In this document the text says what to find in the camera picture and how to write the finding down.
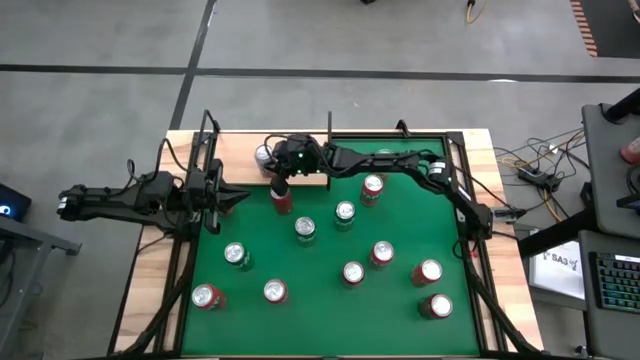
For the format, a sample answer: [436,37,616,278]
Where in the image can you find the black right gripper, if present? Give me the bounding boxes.
[272,133,326,200]

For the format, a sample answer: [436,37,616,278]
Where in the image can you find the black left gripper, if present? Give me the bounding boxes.
[184,158,251,235]

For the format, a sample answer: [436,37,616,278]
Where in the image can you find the red Coca-Cola can black script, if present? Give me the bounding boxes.
[269,187,295,216]

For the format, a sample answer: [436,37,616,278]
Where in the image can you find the green Sprite can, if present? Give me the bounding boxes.
[333,199,357,232]
[223,241,255,272]
[293,215,318,246]

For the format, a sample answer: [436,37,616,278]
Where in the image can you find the light wooden shelf board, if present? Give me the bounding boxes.
[213,131,330,187]

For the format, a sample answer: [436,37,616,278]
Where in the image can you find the red soda can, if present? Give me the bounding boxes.
[190,282,227,312]

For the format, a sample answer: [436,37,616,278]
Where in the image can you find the red Star Wars Coca-Cola can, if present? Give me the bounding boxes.
[341,260,366,288]

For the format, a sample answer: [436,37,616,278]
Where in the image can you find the green table mat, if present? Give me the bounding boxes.
[180,137,480,357]

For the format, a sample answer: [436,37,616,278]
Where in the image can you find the grey metal stand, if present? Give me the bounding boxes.
[0,214,83,360]

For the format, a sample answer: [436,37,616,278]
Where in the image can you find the black device blue light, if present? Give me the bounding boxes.
[0,183,33,223]

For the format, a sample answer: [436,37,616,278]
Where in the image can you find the black power strip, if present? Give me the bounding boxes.
[516,166,562,195]

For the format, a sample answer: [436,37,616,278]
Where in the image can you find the black desk support beam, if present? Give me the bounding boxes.
[517,207,599,257]

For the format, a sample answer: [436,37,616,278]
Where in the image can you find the white SA3 sign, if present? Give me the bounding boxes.
[528,238,587,302]

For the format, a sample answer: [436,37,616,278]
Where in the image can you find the grey side table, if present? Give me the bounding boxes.
[580,101,640,240]

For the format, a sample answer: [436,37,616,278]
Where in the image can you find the backlit keyboard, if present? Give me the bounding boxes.
[588,250,640,316]

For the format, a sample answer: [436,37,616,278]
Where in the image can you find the grey desk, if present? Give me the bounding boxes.
[576,228,640,360]

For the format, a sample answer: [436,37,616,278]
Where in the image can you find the black floor mat orange stripe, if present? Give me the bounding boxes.
[568,0,640,58]

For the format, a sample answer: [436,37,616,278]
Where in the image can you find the black frame rod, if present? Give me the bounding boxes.
[192,108,222,174]

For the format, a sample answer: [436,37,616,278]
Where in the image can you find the black cable sleeve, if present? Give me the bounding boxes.
[119,234,199,357]
[457,239,544,357]

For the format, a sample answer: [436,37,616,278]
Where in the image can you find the black aluminium table frame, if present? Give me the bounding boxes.
[154,129,506,359]

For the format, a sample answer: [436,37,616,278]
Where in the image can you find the yellow cable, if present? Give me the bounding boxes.
[464,0,490,25]

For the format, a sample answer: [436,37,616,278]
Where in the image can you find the tangled cables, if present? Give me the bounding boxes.
[492,127,594,224]

